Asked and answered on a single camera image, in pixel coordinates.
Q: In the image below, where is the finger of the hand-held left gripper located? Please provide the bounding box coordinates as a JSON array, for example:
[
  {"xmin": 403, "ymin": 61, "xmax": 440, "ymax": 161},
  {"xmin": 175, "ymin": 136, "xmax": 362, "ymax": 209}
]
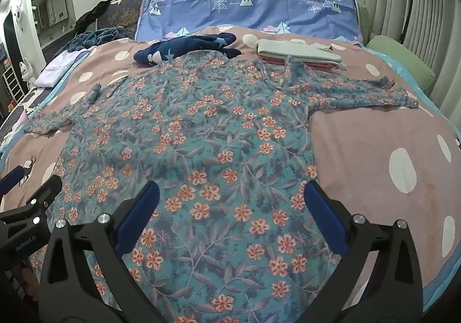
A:
[
  {"xmin": 0, "ymin": 166, "xmax": 26, "ymax": 198},
  {"xmin": 0, "ymin": 175, "xmax": 63, "ymax": 229}
]

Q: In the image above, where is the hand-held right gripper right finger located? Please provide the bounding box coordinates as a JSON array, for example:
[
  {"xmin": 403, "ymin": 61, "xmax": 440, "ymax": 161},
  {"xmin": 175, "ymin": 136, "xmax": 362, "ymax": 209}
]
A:
[{"xmin": 303, "ymin": 180, "xmax": 424, "ymax": 323}]

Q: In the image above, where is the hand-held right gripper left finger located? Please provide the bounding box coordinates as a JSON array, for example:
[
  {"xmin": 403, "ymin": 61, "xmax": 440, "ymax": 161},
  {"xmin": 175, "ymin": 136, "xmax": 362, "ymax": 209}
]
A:
[{"xmin": 38, "ymin": 180, "xmax": 177, "ymax": 323}]

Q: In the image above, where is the teal floral shirt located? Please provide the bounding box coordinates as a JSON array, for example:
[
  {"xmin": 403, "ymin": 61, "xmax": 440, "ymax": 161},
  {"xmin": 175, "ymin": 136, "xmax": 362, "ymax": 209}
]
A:
[{"xmin": 23, "ymin": 51, "xmax": 418, "ymax": 323}]

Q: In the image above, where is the pink polka dot blanket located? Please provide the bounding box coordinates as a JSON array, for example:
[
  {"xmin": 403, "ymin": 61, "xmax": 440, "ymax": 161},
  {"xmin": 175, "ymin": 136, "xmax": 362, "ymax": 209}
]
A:
[{"xmin": 0, "ymin": 26, "xmax": 461, "ymax": 316}]

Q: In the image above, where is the animal print bed sheet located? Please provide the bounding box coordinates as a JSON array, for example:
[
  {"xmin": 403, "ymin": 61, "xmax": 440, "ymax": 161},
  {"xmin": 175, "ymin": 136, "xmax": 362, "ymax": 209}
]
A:
[{"xmin": 0, "ymin": 87, "xmax": 54, "ymax": 151}]

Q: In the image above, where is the white rack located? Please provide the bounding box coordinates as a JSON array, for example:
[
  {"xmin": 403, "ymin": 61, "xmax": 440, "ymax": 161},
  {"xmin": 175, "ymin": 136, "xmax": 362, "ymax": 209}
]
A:
[{"xmin": 0, "ymin": 64, "xmax": 26, "ymax": 107}]

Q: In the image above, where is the white cat figurine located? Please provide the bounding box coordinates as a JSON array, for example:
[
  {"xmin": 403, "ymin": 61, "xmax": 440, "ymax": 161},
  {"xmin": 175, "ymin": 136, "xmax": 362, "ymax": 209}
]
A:
[{"xmin": 18, "ymin": 60, "xmax": 35, "ymax": 84}]

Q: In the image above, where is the lavender cloth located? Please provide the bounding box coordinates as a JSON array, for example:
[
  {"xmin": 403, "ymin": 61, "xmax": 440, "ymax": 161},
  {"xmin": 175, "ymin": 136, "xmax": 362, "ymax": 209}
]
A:
[{"xmin": 35, "ymin": 49, "xmax": 92, "ymax": 88}]

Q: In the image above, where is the pink folded cloth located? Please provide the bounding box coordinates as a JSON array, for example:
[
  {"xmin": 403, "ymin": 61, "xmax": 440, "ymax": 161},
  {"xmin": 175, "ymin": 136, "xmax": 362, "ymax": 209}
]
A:
[{"xmin": 258, "ymin": 53, "xmax": 335, "ymax": 69}]

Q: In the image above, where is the dark blue fluffy blanket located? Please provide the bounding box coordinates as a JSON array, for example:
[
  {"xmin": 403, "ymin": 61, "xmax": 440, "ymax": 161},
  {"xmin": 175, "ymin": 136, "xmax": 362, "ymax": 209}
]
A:
[{"xmin": 54, "ymin": 26, "xmax": 126, "ymax": 57}]

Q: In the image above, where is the navy star print garment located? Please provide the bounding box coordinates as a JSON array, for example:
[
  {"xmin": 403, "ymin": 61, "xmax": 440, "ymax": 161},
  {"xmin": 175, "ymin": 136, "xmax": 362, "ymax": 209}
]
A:
[{"xmin": 133, "ymin": 32, "xmax": 243, "ymax": 66}]

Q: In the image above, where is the green pillow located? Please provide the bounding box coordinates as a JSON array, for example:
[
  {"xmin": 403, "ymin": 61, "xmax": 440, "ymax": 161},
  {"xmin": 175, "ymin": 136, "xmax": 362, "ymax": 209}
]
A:
[{"xmin": 365, "ymin": 35, "xmax": 436, "ymax": 91}]

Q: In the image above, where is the black cloth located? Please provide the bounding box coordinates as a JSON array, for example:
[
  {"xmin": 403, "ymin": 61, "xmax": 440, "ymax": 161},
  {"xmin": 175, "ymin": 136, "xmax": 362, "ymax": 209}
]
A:
[{"xmin": 74, "ymin": 0, "xmax": 121, "ymax": 37}]

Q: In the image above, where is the brown printed pillow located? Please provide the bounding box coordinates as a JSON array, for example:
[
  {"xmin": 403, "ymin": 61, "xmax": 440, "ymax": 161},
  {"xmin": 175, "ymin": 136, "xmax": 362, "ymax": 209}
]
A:
[{"xmin": 97, "ymin": 0, "xmax": 145, "ymax": 41}]

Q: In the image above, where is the blue tree print pillow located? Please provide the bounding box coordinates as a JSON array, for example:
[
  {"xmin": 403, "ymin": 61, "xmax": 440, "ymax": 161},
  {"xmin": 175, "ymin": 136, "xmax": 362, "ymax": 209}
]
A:
[{"xmin": 135, "ymin": 0, "xmax": 364, "ymax": 41}]

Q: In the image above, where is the white curtain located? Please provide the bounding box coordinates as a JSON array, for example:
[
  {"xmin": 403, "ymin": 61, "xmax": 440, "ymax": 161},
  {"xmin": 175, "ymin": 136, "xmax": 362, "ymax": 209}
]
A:
[{"xmin": 364, "ymin": 0, "xmax": 461, "ymax": 115}]

